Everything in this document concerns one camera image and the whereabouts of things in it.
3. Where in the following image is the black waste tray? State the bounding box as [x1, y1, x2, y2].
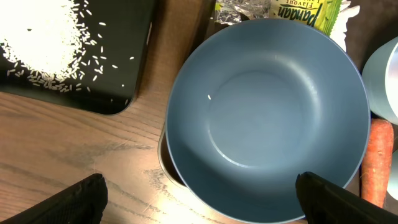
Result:
[1, 0, 158, 114]

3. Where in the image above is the yellow green pandan packet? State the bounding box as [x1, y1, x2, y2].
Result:
[269, 0, 342, 36]

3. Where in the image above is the orange carrot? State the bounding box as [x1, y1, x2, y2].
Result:
[361, 119, 394, 208]

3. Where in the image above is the light blue bowl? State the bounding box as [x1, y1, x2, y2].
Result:
[362, 38, 397, 124]

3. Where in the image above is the white rice pile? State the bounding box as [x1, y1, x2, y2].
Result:
[1, 1, 90, 83]

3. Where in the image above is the silver foil wrapper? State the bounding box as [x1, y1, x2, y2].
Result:
[215, 0, 271, 25]

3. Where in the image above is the white crumpled tissue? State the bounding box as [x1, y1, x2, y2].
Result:
[329, 0, 360, 51]

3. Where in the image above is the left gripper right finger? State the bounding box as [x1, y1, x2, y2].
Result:
[295, 172, 397, 224]

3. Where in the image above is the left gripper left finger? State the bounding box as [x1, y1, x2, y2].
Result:
[1, 173, 108, 224]

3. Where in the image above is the light blue cup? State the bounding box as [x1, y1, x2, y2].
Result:
[387, 151, 398, 200]

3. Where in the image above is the dark blue plate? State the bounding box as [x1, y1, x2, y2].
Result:
[165, 19, 370, 223]

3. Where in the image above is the brown serving tray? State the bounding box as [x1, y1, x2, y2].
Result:
[158, 0, 397, 215]

